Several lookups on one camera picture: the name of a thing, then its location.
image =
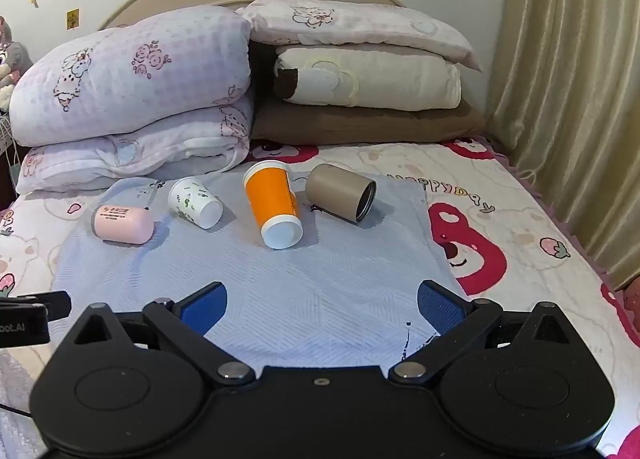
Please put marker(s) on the bear printed bed sheet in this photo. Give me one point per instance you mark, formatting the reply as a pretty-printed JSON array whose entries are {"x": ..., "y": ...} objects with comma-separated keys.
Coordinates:
[{"x": 505, "y": 199}]

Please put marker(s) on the brown pillow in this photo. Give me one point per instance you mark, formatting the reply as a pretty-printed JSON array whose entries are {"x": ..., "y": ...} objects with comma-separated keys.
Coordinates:
[{"x": 350, "y": 128}]

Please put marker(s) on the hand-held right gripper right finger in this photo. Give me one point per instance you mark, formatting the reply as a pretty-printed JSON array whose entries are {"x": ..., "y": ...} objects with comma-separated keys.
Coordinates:
[{"x": 441, "y": 310}]

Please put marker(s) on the dark red cloth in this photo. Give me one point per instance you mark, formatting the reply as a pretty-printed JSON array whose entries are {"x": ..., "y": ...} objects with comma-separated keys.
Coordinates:
[{"x": 632, "y": 301}]

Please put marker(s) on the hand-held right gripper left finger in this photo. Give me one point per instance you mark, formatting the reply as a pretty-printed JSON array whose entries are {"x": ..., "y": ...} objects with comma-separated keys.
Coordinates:
[{"x": 202, "y": 308}]

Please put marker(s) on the pink cup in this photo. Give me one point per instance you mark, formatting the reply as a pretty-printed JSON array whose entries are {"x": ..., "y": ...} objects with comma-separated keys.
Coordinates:
[{"x": 122, "y": 224}]

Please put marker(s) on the white cup with green print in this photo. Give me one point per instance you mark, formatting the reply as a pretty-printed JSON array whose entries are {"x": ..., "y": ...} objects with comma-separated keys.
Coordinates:
[{"x": 190, "y": 199}]

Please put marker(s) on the light blue cloth mat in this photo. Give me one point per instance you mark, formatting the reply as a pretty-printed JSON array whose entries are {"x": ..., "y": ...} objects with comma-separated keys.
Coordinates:
[{"x": 300, "y": 284}]

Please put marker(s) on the lavender checked folded quilt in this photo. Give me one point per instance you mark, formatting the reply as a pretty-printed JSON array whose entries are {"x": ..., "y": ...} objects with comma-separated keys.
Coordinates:
[{"x": 130, "y": 79}]

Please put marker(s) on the orange paper cup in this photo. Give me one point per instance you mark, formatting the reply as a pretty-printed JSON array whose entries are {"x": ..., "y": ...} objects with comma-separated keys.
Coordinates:
[{"x": 272, "y": 199}]

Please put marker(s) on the beige curtain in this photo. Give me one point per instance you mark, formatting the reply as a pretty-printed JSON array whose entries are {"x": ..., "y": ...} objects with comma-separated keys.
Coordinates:
[{"x": 575, "y": 89}]

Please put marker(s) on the yellow wall sticker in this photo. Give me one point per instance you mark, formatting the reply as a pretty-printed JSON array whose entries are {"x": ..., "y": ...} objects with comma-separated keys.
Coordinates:
[{"x": 73, "y": 19}]

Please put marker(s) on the pink printed pillow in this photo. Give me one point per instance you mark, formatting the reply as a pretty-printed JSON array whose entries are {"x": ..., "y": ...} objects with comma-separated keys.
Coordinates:
[{"x": 360, "y": 21}]

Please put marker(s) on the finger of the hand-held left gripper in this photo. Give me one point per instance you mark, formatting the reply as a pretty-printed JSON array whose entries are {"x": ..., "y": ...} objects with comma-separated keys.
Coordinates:
[{"x": 57, "y": 304}]

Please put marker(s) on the tan cylindrical cup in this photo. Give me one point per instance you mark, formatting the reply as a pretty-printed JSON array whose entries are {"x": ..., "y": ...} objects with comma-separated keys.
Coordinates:
[{"x": 335, "y": 189}]

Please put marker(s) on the cream pillow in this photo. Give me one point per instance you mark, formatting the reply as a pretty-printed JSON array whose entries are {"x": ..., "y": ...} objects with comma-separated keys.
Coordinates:
[{"x": 405, "y": 81}]

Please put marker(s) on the grey plush toy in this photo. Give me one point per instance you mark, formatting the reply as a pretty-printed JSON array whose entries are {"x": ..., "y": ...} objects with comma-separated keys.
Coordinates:
[{"x": 10, "y": 56}]

